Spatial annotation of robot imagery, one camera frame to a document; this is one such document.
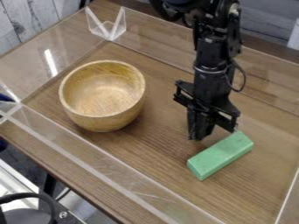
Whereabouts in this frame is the brown wooden bowl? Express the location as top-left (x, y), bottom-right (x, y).
top-left (58, 59), bottom-right (145, 132)

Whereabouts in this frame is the black metal bracket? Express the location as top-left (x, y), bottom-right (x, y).
top-left (38, 199), bottom-right (86, 224)

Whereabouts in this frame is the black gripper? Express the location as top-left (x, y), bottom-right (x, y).
top-left (173, 66), bottom-right (240, 140)

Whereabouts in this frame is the black table leg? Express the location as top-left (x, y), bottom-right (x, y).
top-left (42, 174), bottom-right (57, 196)

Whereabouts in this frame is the green rectangular block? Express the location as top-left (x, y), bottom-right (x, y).
top-left (186, 130), bottom-right (253, 181)

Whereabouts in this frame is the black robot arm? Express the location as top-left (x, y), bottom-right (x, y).
top-left (149, 0), bottom-right (241, 140)

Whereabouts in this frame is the white object at right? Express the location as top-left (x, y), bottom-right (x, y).
top-left (287, 18), bottom-right (299, 50)

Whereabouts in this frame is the black cable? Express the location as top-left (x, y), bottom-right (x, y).
top-left (0, 192), bottom-right (58, 224)

